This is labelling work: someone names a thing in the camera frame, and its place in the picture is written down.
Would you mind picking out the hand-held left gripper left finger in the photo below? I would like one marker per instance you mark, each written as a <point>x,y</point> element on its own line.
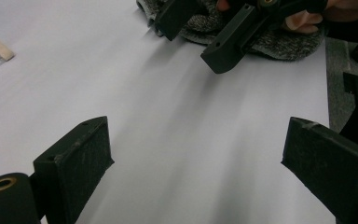
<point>74,168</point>

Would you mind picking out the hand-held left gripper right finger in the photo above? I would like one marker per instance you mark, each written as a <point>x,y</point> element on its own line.
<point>329,168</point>

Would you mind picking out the grey knit doll sweater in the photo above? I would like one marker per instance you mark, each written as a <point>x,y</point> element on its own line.
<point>286,46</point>

